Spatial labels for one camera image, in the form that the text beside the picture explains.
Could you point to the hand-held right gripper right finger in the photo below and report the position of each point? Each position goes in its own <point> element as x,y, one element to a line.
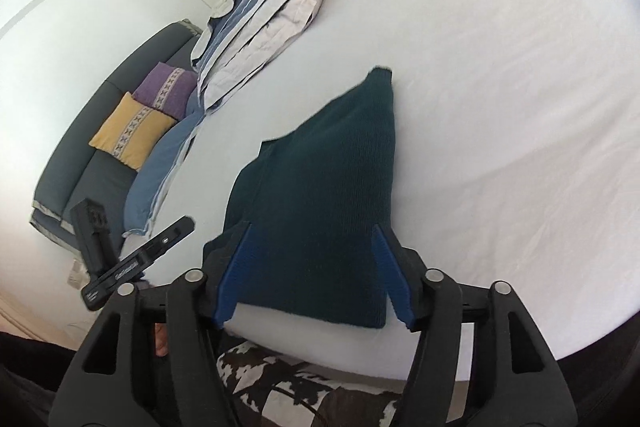
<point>392,272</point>

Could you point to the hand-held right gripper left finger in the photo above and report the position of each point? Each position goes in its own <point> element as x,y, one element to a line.
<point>234,274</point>

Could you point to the dark green knit sweater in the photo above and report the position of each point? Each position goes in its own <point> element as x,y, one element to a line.
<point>325,187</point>

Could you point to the person's left hand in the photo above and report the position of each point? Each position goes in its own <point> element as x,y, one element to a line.
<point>161,342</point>

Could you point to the dark grey sofa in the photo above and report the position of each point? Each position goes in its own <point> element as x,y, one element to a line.
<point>85,167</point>

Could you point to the black white brown patterned pants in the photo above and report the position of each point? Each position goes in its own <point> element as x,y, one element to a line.
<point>260,372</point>

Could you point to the yellow patterned cushion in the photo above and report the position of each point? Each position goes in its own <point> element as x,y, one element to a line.
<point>132,129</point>

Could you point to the dark cloth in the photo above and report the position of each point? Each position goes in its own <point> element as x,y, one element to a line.
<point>30,377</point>

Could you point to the purple patterned cushion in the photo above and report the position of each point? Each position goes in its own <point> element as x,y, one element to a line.
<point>167,89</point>

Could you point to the bed with white sheet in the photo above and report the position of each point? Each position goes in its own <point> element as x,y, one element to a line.
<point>500,107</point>

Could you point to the folded grey blue striped duvet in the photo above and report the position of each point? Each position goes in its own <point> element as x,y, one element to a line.
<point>230,22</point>

